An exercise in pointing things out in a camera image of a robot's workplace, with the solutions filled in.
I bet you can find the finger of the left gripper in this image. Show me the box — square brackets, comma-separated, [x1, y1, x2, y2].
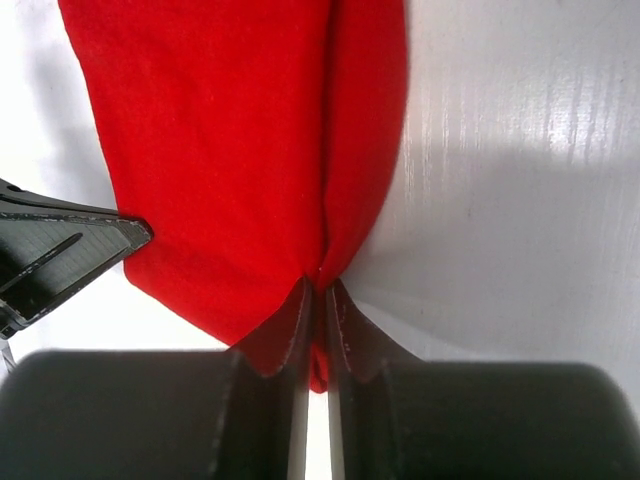
[1, 180, 153, 340]

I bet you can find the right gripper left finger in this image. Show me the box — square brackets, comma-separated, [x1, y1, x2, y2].
[1, 278, 313, 479]

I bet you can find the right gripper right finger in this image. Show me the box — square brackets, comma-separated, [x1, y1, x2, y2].
[326, 283, 639, 479]

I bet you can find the red t shirt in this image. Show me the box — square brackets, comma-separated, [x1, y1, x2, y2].
[57, 0, 409, 394]

